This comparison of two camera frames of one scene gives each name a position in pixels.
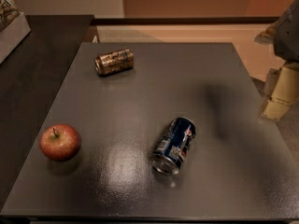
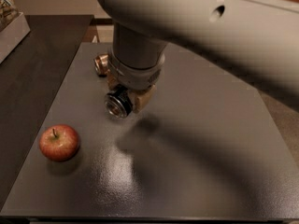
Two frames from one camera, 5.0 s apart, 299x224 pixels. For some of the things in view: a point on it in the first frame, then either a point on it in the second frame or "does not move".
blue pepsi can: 173,146 to 118,102
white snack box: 14,26 does not move
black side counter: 30,78 does not move
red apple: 59,142 does not move
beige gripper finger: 286,91 to 140,101
